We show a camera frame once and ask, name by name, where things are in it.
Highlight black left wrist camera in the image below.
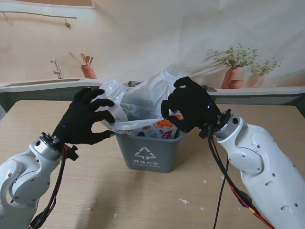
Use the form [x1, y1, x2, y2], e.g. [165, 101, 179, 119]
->
[64, 144, 80, 162]

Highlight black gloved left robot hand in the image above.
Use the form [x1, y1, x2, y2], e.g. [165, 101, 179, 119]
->
[51, 87, 117, 146]

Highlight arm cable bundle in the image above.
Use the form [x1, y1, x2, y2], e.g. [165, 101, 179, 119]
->
[207, 126, 275, 229]
[28, 144, 69, 229]

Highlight printed white plastic bag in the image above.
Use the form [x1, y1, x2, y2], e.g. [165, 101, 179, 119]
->
[98, 69, 191, 140]

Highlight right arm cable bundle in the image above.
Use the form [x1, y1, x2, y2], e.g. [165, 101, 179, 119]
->
[207, 126, 275, 229]

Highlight kitchen scene printed backdrop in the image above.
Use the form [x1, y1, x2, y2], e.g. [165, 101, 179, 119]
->
[0, 0, 305, 113]

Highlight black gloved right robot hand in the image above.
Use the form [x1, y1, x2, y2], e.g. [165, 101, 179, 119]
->
[161, 76, 221, 134]

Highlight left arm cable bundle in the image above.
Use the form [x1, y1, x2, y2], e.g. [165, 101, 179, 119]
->
[28, 144, 69, 229]

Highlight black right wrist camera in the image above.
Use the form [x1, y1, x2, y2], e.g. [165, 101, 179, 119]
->
[199, 123, 215, 139]

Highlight grey plastic waste bin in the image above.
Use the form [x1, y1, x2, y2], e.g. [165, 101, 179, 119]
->
[113, 118, 185, 174]

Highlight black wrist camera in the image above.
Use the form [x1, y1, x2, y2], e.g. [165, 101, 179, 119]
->
[199, 123, 215, 139]
[64, 144, 80, 162]

